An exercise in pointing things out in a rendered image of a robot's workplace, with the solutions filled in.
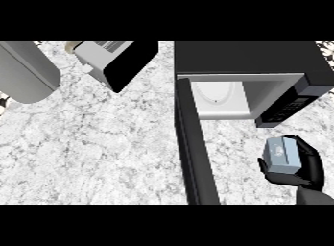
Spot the black microwave door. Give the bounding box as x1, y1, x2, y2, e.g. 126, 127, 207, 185
172, 77, 222, 206

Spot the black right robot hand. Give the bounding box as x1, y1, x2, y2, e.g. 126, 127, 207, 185
256, 134, 325, 193

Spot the pale blue milk carton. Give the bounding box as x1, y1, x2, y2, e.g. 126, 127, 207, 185
262, 136, 303, 176

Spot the grey rounded appliance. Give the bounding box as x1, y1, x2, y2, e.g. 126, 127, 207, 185
0, 41, 61, 105

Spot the black microwave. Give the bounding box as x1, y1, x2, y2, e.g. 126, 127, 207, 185
173, 41, 334, 129

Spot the white and black toaster oven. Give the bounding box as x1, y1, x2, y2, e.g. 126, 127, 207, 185
63, 41, 160, 94

